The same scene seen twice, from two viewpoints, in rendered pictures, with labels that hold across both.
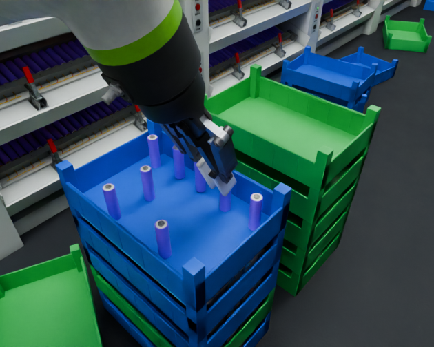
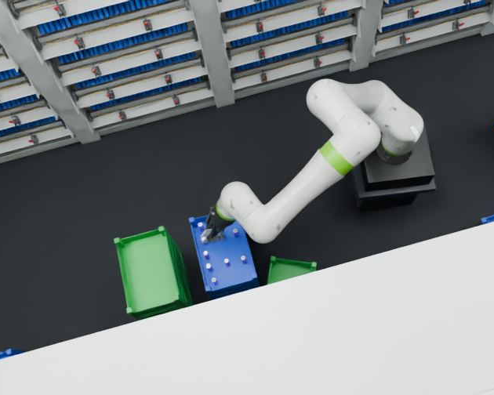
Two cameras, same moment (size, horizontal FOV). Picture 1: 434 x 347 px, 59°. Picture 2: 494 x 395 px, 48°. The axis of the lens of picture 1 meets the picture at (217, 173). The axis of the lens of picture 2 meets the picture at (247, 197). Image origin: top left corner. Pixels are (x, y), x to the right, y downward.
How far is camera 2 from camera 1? 192 cm
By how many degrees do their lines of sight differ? 66
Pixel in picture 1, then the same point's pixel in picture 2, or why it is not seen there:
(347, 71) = not seen: outside the picture
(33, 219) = not seen: hidden behind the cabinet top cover
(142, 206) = (233, 261)
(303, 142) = (147, 260)
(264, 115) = (144, 291)
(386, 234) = (111, 253)
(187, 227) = (223, 241)
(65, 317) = not seen: hidden behind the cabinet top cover
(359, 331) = (170, 223)
